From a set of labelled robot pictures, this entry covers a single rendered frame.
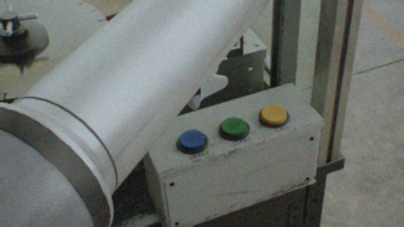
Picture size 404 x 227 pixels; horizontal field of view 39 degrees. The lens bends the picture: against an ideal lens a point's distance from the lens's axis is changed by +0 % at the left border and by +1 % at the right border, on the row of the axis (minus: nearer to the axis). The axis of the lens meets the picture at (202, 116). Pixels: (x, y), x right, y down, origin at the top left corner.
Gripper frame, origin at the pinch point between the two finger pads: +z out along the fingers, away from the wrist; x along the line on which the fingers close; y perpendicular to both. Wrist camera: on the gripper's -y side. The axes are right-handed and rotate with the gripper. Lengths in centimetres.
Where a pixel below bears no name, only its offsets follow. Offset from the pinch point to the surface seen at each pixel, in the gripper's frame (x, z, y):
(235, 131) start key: -1.4, 7.2, 6.7
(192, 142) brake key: -1.0, 7.2, -0.2
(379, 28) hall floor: 126, 98, 134
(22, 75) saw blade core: 21.3, 3.0, -21.8
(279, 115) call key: -0.7, 7.2, 14.5
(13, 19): 30.7, -2.2, -20.9
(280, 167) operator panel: -3.5, 16.2, 13.8
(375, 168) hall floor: 50, 98, 82
